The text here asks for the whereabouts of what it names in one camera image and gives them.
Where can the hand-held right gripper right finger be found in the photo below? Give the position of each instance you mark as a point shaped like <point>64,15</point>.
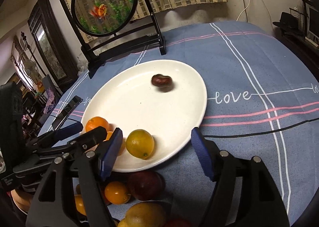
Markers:
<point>201,152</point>

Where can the tan potato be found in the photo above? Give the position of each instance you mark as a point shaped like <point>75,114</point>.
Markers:
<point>145,214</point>

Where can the orange tangerine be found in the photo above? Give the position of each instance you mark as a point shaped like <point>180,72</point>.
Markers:
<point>96,123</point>

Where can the purple cloth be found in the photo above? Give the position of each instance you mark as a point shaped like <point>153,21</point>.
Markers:
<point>50,100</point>

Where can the black smartphone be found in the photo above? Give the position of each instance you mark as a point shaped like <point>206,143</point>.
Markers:
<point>67,111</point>

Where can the white oval plate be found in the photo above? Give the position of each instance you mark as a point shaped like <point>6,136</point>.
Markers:
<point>139,107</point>

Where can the grey computer monitor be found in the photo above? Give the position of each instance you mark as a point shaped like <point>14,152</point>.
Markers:
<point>313,20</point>

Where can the large red plum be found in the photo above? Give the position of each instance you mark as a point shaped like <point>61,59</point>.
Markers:
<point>145,186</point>

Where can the small yellow citrus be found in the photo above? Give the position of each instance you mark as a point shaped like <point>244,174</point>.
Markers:
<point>78,189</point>

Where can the dark wooden framed painting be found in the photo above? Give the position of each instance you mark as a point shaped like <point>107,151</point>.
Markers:
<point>49,50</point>

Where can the yellow-green plum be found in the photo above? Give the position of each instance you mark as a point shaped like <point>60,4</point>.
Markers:
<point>122,224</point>

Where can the white electric fan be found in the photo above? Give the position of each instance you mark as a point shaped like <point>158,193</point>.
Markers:
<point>31,70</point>

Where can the blue striped printed tablecloth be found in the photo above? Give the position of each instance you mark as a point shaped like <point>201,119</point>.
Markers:
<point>249,154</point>

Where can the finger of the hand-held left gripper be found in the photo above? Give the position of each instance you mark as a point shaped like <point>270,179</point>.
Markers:
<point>94,135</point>
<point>69,129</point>

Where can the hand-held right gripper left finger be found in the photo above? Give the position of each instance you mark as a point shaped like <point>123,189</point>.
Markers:
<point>111,152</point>

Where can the large smooth orange citrus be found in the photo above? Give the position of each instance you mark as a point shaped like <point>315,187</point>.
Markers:
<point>116,192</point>

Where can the black hat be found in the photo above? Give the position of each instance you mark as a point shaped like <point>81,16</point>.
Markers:
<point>286,21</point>

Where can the small smooth orange citrus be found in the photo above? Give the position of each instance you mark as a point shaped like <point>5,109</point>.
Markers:
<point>109,136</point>
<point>79,204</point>

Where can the round goldfish screen black stand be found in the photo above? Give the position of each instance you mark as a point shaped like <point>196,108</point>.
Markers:
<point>104,10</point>

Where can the maroon mangosteen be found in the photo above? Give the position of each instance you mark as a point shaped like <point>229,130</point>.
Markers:
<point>162,83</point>

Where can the person's left hand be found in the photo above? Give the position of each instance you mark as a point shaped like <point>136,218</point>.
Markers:
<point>21,200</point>

